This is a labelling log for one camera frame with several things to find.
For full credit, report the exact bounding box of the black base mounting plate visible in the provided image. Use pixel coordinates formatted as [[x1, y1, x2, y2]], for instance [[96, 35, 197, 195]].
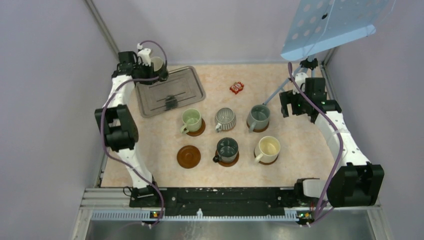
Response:
[[129, 187, 327, 218]]

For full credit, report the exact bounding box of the black mug white inside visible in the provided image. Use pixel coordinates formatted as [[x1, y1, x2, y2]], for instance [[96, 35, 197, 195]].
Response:
[[151, 56, 165, 73]]

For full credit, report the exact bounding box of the grey ribbed mug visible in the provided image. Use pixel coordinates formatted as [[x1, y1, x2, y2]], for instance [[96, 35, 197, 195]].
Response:
[[214, 107, 237, 133]]

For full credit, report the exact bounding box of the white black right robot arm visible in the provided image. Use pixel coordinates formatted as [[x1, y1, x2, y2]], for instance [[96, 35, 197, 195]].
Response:
[[279, 73, 385, 208]]

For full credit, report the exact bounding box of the brown wooden coaster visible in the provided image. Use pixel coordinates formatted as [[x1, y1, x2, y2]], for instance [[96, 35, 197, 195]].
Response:
[[176, 145, 201, 169], [186, 118, 206, 137], [246, 122, 270, 133], [216, 152, 240, 167], [253, 151, 279, 166]]

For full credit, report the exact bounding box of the light blue tripod stand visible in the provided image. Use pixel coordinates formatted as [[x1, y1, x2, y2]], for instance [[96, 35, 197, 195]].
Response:
[[262, 56, 319, 106]]

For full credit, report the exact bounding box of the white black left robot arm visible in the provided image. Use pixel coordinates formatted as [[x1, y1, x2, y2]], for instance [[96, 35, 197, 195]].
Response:
[[94, 48, 168, 207]]

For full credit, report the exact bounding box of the metal tray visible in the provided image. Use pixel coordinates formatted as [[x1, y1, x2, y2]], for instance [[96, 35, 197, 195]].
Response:
[[135, 66, 206, 118]]

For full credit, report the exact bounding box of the cream yellow mug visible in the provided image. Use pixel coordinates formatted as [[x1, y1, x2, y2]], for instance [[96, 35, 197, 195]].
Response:
[[254, 136, 281, 155]]

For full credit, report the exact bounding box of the grey blue mug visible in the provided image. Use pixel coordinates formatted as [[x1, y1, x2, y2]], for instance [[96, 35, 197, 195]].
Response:
[[246, 104, 271, 131]]

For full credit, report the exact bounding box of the dark green mug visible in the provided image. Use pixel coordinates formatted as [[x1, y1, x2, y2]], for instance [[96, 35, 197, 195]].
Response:
[[212, 137, 239, 164]]

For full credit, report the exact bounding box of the light green mug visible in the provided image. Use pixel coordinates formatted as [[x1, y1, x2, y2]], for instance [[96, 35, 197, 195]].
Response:
[[180, 108, 202, 134]]

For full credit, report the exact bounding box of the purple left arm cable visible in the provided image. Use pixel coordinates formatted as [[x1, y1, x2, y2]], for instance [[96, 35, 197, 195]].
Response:
[[99, 40, 169, 229]]

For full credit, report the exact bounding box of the light blue perforated board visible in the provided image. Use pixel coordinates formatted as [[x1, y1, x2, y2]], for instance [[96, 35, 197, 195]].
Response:
[[280, 0, 397, 61]]

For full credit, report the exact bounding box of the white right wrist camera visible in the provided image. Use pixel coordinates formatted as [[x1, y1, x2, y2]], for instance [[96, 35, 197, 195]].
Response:
[[294, 72, 309, 92]]

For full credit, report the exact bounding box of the red owl wooden toy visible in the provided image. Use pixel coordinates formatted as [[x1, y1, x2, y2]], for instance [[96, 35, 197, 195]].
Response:
[[229, 81, 244, 95]]

